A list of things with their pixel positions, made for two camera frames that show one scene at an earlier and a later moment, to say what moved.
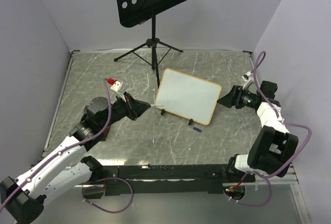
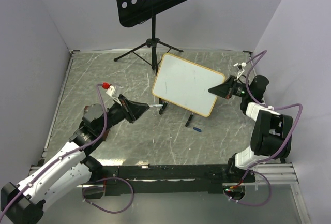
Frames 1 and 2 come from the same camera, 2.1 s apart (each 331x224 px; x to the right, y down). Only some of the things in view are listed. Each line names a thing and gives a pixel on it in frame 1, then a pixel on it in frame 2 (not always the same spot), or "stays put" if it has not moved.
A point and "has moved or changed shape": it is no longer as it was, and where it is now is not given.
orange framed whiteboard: [187, 96] has moved or changed shape
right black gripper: [232, 98] → [224, 88]
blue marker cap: [197, 129] stays put
